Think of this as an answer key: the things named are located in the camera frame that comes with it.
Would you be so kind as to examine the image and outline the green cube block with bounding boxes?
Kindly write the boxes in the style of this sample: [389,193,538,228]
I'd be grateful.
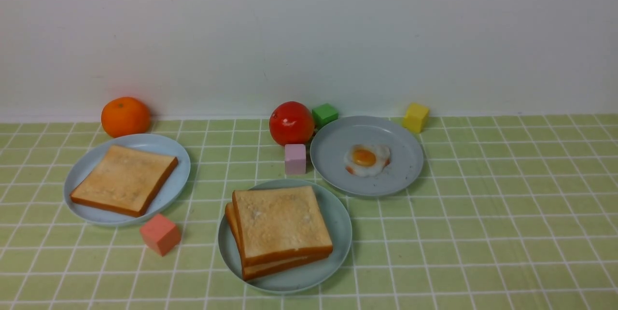
[311,103,338,129]

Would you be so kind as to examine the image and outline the toast slice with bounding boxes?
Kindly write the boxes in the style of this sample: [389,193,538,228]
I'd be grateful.
[232,185,334,266]
[225,202,330,281]
[69,144,179,217]

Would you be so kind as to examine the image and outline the blue plate with toast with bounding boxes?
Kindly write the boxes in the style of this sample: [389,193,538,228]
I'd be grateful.
[63,134,192,227]

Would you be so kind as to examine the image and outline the blue plate with eggs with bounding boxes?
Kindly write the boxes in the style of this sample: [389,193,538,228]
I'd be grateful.
[309,116,424,198]

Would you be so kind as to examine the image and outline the salmon cube block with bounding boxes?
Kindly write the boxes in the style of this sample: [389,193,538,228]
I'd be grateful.
[139,213,182,256]

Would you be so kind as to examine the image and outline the red tomato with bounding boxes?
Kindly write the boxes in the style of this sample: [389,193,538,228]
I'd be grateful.
[269,101,315,146]

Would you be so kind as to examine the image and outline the yellow cube block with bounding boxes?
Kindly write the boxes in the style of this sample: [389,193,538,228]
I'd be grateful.
[402,103,430,134]

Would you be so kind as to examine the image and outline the rear fried egg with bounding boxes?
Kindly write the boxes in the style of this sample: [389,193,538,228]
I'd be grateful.
[344,143,391,178]

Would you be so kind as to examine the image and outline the pink cube block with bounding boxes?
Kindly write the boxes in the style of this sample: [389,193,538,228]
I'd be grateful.
[284,143,307,175]

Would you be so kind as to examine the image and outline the orange fruit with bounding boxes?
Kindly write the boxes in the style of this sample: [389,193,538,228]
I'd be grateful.
[100,97,152,138]

